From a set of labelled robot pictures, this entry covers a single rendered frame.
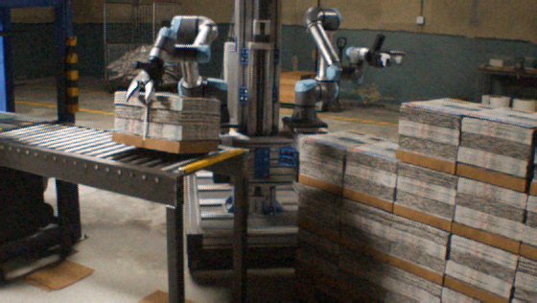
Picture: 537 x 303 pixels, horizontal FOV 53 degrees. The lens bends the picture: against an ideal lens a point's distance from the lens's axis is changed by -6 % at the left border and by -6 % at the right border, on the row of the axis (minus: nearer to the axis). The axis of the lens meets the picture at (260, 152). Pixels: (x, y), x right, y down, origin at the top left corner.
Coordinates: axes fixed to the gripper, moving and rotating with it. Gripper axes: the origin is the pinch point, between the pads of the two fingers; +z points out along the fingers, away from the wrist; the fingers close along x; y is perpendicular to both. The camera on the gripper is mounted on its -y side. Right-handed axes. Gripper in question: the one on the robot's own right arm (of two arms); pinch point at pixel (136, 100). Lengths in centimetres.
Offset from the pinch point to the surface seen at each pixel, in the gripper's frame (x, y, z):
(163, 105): -8.4, 7.4, -2.1
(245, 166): -28, 51, 3
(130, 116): 8.7, 9.4, 3.2
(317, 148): -51, 69, -17
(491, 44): -45, 585, -427
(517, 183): -144, 38, 0
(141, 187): -11.4, 9.1, 32.7
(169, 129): -12.3, 11.6, 6.3
